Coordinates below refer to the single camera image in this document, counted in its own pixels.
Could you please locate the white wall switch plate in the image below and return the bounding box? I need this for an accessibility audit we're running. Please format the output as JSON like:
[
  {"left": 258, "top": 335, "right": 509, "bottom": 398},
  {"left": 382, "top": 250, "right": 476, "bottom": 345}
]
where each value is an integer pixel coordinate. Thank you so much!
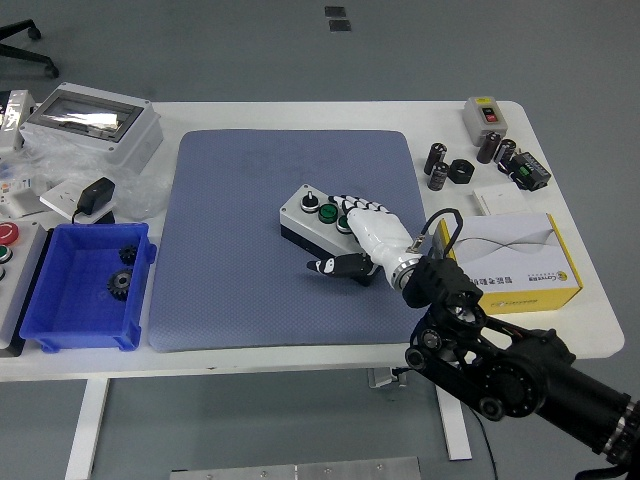
[{"left": 471, "top": 183, "right": 531, "bottom": 217}]

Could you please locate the grey enclosure with clear lid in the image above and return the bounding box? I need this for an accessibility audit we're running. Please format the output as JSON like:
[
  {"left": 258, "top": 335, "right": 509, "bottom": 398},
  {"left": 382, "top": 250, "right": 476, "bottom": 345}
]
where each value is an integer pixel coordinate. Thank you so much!
[{"left": 18, "top": 82, "right": 165, "bottom": 175}]

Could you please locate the clear plastic bag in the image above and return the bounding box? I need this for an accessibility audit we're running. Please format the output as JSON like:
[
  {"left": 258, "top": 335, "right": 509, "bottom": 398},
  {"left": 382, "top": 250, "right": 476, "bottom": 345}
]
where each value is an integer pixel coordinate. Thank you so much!
[{"left": 0, "top": 132, "right": 171, "bottom": 221}]

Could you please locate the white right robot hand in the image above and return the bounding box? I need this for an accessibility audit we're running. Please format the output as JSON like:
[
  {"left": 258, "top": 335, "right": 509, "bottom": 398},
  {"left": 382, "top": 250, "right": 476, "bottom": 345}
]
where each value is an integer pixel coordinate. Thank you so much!
[{"left": 306, "top": 193, "right": 426, "bottom": 289}]

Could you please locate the small white printed box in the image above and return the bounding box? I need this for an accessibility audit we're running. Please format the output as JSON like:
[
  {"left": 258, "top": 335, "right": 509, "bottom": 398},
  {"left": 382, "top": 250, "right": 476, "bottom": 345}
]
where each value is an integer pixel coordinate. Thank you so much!
[{"left": 0, "top": 177, "right": 44, "bottom": 220}]

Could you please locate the black office chair base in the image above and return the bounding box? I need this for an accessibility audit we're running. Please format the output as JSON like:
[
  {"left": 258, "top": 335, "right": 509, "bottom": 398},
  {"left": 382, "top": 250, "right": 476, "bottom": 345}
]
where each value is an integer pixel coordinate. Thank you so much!
[{"left": 0, "top": 18, "right": 60, "bottom": 80}]

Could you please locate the white table leg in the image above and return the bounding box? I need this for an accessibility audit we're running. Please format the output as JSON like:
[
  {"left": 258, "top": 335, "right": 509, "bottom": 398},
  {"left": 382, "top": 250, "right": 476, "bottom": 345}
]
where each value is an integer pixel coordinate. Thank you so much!
[
  {"left": 434, "top": 384, "right": 474, "bottom": 462},
  {"left": 63, "top": 378, "right": 110, "bottom": 480}
]

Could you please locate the grey device in plastic wrap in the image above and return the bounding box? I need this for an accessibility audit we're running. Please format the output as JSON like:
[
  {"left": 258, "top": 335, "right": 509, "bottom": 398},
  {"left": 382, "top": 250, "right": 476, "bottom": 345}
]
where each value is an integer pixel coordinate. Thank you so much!
[{"left": 0, "top": 89, "right": 37, "bottom": 154}]

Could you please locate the large black gear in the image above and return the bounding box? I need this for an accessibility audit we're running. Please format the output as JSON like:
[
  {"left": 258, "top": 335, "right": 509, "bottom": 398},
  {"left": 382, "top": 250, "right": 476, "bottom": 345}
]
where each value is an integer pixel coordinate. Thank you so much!
[{"left": 106, "top": 268, "right": 135, "bottom": 302}]

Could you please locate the grey-blue textured mat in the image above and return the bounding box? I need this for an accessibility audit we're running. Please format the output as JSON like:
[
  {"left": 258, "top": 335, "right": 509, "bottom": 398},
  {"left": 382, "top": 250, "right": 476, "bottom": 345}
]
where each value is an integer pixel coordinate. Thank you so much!
[{"left": 147, "top": 128, "right": 431, "bottom": 354}]

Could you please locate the white wall socket plate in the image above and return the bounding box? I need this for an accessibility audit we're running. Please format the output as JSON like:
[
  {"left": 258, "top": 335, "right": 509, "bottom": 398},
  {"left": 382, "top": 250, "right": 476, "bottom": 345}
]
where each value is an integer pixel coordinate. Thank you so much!
[{"left": 38, "top": 178, "right": 115, "bottom": 224}]

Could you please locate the grey emergency-stop control box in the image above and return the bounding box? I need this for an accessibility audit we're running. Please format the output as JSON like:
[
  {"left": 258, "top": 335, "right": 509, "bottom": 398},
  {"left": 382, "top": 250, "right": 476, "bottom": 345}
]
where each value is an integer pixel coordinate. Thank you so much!
[{"left": 0, "top": 219, "right": 49, "bottom": 357}]

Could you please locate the black module with green terminal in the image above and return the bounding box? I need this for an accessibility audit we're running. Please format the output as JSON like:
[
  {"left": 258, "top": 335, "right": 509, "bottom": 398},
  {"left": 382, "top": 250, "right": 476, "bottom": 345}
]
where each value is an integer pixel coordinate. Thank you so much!
[{"left": 507, "top": 152, "right": 553, "bottom": 192}]

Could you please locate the grey two-button switch box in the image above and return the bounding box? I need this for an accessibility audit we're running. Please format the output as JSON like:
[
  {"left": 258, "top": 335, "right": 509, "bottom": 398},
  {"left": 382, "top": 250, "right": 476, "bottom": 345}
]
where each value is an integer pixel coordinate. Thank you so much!
[{"left": 460, "top": 95, "right": 502, "bottom": 147}]

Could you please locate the black power adapter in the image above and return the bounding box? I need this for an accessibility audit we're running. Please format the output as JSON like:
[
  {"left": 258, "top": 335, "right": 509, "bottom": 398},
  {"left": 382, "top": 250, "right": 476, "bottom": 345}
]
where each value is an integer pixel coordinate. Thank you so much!
[{"left": 71, "top": 176, "right": 117, "bottom": 225}]

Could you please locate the grey under-table bracket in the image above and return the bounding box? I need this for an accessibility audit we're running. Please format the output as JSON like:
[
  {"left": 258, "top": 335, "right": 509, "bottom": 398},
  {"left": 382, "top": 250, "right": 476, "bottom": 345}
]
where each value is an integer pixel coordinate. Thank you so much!
[{"left": 367, "top": 367, "right": 409, "bottom": 390}]

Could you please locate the thin black floor cable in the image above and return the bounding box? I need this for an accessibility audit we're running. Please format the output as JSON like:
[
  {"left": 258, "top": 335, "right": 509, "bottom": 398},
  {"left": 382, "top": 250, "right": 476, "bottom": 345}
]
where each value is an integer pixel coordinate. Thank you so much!
[{"left": 469, "top": 407, "right": 500, "bottom": 480}]

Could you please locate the silver metal plate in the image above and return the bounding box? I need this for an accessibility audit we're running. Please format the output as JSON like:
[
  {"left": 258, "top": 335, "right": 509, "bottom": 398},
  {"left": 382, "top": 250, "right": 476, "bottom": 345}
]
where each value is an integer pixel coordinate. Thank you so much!
[{"left": 169, "top": 455, "right": 422, "bottom": 480}]

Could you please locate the grey four-button control box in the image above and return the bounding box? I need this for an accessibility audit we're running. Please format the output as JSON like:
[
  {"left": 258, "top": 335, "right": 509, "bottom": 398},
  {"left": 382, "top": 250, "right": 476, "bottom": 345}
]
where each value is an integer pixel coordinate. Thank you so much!
[{"left": 278, "top": 183, "right": 374, "bottom": 261}]

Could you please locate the blue plastic bin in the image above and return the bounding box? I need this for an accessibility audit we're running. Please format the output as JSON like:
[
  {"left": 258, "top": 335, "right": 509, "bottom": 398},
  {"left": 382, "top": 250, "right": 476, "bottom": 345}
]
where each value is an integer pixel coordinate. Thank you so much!
[{"left": 18, "top": 221, "right": 158, "bottom": 354}]

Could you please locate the yellow and white cardboard box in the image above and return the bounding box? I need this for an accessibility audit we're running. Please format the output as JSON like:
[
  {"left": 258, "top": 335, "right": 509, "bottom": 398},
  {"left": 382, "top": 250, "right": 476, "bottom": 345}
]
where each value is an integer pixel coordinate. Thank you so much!
[{"left": 432, "top": 212, "right": 585, "bottom": 316}]

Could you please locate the black hexagonal nut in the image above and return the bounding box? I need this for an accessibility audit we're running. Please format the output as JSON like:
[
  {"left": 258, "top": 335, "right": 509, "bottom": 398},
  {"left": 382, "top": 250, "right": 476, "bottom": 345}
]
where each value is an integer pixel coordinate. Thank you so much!
[{"left": 447, "top": 158, "right": 475, "bottom": 185}]

